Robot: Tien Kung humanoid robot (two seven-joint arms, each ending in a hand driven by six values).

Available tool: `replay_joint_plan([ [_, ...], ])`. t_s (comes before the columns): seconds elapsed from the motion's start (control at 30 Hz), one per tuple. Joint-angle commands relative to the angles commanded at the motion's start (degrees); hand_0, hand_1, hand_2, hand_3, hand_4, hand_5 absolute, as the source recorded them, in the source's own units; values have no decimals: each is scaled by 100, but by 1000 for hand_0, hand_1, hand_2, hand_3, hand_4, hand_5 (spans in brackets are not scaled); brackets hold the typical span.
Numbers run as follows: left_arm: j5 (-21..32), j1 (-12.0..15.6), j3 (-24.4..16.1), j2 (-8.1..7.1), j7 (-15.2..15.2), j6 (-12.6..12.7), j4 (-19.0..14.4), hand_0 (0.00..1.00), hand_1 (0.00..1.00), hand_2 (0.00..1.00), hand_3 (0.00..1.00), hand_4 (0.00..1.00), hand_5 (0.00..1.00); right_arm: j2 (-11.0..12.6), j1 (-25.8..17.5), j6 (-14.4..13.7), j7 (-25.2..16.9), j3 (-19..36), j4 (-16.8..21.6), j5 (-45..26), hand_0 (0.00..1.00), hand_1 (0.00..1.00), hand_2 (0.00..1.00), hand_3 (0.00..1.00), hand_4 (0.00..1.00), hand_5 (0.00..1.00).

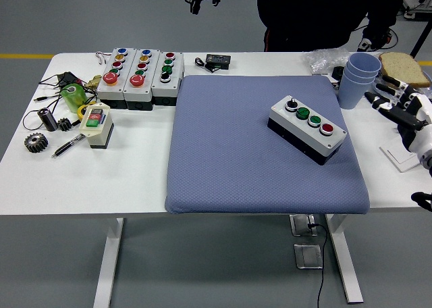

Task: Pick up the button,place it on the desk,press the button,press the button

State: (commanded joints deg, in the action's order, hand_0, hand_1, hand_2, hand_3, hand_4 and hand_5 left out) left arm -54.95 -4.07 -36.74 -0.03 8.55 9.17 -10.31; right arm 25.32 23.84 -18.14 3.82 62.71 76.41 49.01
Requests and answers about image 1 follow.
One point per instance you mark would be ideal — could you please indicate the person's left gloved hand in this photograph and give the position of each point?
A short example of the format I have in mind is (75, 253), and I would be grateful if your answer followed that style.
(366, 43)

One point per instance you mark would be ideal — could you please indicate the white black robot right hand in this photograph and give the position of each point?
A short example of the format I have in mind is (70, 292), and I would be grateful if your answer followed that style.
(415, 119)

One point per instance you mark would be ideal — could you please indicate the four-button control box with knob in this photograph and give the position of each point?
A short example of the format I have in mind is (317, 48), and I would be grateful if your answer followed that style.
(165, 86)
(314, 134)

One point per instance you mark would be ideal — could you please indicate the five-button box with emergency stop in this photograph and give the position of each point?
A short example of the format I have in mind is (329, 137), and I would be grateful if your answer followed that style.
(136, 92)
(109, 90)

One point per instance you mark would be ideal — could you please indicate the small black block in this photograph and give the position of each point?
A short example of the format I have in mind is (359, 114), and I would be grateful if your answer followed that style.
(337, 73)

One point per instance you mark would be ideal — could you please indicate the clear bubble wrap bag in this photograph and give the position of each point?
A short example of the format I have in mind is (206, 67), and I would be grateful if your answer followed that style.
(324, 59)

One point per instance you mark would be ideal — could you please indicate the slice of bread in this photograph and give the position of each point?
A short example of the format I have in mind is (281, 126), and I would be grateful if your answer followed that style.
(403, 70)

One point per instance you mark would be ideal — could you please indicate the person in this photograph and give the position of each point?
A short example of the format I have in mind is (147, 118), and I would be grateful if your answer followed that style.
(320, 11)

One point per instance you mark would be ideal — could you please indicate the white labelled paper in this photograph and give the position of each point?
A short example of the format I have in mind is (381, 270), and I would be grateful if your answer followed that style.
(320, 76)

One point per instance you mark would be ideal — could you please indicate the black digital meter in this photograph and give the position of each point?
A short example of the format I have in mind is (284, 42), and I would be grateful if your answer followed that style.
(219, 60)

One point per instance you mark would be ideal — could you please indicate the white table leg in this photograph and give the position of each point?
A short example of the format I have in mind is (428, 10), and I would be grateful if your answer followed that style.
(344, 254)
(109, 254)

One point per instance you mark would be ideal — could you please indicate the metal floor outlet plate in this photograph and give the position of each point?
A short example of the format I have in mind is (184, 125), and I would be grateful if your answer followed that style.
(308, 255)
(300, 225)

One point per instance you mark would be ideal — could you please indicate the blue-grey quilted mat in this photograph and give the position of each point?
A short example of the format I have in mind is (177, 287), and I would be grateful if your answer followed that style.
(236, 146)

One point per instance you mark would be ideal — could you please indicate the green cylinder roll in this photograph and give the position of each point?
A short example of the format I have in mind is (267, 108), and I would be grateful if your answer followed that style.
(75, 98)

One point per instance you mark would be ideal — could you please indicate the yellow tape roll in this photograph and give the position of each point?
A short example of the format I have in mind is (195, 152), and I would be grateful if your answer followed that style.
(81, 111)

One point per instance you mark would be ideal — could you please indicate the small black gear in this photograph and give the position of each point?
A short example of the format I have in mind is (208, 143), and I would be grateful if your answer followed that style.
(64, 124)

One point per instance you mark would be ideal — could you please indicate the black capacitor cylinder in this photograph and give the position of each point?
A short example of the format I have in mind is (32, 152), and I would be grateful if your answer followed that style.
(49, 120)

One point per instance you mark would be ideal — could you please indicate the black silver pen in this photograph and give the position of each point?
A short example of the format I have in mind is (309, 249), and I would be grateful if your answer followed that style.
(67, 146)

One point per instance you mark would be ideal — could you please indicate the large grey steel gear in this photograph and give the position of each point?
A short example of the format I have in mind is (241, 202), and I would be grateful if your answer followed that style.
(36, 143)

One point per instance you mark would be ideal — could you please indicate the grey metal frame equipment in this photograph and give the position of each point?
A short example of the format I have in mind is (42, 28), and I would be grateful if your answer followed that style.
(418, 4)

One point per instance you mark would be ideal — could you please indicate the cream red-green switch box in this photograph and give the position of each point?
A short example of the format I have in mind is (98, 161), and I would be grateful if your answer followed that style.
(98, 134)

